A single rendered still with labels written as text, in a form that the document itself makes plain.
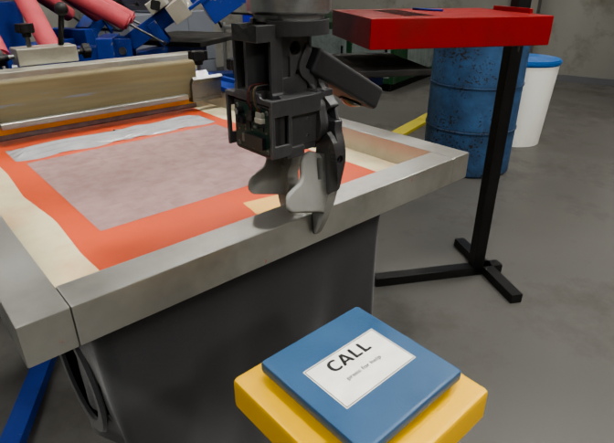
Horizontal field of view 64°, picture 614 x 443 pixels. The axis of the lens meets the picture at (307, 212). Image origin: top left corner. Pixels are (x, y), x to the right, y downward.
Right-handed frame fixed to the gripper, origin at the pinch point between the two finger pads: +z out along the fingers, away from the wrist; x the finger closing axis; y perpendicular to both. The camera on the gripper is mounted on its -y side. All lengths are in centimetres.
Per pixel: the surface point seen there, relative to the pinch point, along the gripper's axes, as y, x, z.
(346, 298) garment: -15.1, -7.5, 22.4
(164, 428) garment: 16.8, -7.4, 26.6
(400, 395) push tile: 12.1, 22.7, 1.1
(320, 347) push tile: 12.9, 15.9, 1.1
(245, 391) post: 18.4, 14.2, 2.9
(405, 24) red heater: -94, -62, -11
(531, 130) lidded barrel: -347, -127, 84
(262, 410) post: 18.5, 16.3, 3.1
